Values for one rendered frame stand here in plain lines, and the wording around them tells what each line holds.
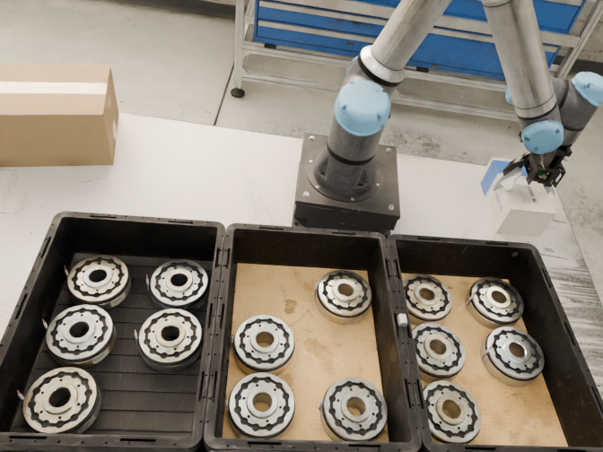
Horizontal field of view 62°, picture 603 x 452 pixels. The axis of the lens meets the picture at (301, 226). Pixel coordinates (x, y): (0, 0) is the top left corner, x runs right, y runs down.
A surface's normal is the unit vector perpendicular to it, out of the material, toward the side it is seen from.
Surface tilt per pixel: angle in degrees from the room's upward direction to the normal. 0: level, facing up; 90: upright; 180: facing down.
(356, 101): 10
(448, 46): 90
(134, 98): 0
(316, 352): 0
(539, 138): 92
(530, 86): 89
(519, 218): 90
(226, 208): 0
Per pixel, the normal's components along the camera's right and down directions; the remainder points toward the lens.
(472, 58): -0.07, 0.74
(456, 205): 0.12, -0.66
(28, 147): 0.17, 0.75
